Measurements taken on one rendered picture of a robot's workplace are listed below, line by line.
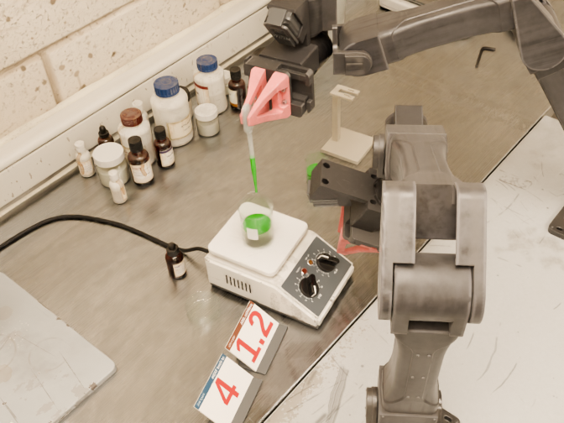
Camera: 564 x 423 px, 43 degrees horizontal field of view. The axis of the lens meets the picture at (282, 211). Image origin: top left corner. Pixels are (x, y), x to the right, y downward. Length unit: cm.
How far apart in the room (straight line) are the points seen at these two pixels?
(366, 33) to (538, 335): 51
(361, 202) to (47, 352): 52
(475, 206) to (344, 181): 32
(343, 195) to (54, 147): 65
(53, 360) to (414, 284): 65
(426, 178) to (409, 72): 95
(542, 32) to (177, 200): 68
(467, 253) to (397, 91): 94
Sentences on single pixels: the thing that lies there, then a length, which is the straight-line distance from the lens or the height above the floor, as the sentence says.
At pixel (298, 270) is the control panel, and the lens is 110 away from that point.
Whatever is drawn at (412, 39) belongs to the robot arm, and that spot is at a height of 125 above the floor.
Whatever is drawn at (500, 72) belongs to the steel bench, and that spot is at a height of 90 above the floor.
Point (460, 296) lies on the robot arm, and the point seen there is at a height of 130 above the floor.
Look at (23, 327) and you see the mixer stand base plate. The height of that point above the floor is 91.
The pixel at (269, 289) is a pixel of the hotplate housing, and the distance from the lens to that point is 108.
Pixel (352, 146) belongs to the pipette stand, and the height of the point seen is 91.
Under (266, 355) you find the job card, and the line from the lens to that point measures 108.
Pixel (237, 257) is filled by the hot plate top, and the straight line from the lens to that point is 109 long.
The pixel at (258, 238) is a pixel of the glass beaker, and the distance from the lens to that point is 107.
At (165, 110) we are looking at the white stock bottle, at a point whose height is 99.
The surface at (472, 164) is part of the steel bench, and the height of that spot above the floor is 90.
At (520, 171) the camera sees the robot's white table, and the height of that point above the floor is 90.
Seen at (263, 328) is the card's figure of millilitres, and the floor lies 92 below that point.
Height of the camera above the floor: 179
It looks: 45 degrees down
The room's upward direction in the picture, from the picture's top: 4 degrees counter-clockwise
